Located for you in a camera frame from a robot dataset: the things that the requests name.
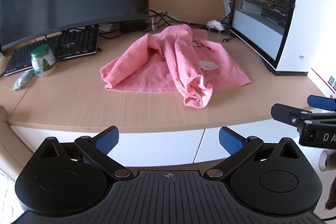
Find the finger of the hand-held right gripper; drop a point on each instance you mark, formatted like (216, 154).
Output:
(321, 102)
(284, 111)

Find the pink knitted cardigan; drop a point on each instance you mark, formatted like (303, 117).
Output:
(168, 64)

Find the person's right hand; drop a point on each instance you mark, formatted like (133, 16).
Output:
(325, 161)

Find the white printed paper sheet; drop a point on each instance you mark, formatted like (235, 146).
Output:
(324, 81)

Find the white computer case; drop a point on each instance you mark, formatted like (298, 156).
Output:
(278, 11)

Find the crumpled white tissue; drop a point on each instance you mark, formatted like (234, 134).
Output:
(215, 24)

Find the black mechanical keyboard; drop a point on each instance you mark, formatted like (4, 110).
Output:
(56, 48)

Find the glass jar with green lid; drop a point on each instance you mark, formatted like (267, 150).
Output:
(43, 61)

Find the green and white packet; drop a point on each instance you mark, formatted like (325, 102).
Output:
(22, 81)

